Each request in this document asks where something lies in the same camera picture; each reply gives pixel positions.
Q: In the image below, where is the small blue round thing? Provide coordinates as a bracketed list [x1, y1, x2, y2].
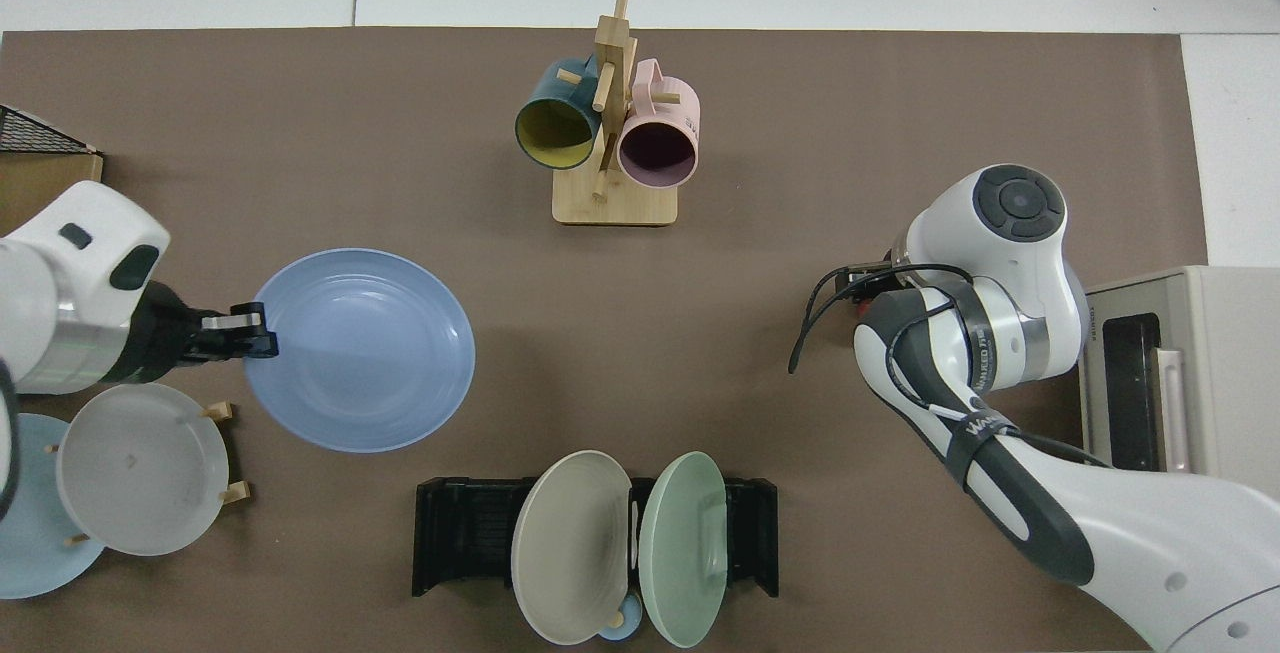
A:
[597, 593, 644, 642]

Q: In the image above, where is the pink mug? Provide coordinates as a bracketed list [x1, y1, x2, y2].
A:
[616, 58, 701, 190]

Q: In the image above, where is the black dish rack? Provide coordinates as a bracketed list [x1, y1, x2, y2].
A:
[412, 476, 780, 599]

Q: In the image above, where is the beige plate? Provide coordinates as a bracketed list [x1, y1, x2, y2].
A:
[510, 450, 634, 646]

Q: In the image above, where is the wooden plate stand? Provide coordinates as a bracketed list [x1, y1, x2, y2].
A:
[45, 401, 251, 546]

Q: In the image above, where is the wire basket with wooden floor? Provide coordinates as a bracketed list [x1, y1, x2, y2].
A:
[0, 103, 104, 234]

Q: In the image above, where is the light blue plate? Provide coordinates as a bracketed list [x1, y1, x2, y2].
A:
[0, 413, 106, 600]

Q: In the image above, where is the pale toaster oven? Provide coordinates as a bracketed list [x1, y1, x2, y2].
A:
[1078, 266, 1280, 504]

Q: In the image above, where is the wooden cup stand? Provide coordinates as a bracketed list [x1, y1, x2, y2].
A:
[552, 0, 681, 227]

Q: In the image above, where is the green plate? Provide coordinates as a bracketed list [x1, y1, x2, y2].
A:
[638, 451, 729, 649]

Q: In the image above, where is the white plate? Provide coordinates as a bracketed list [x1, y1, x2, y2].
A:
[55, 382, 230, 557]

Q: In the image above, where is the dark teal mug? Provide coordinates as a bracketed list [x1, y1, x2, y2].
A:
[515, 55, 603, 171]

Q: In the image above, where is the brown table cloth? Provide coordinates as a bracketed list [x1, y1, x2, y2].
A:
[0, 28, 1211, 653]

